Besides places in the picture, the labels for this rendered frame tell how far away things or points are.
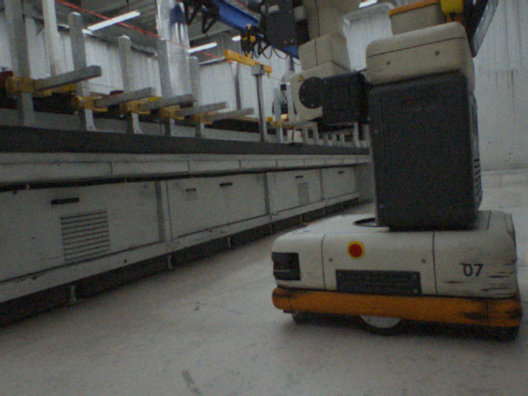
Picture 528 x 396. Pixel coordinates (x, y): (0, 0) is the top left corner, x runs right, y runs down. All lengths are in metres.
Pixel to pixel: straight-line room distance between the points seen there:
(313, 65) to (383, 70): 0.31
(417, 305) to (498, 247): 0.24
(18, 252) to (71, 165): 0.39
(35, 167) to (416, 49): 1.26
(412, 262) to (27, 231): 1.42
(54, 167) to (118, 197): 0.57
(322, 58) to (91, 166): 0.97
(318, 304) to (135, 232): 1.24
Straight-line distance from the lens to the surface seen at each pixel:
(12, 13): 1.77
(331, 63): 1.51
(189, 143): 2.27
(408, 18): 1.48
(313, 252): 1.32
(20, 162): 1.68
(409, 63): 1.28
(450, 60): 1.27
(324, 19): 1.60
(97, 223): 2.16
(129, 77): 2.06
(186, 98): 1.89
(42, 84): 1.69
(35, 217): 1.97
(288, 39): 1.56
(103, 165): 1.90
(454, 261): 1.23
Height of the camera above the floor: 0.47
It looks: 3 degrees down
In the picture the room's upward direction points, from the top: 5 degrees counter-clockwise
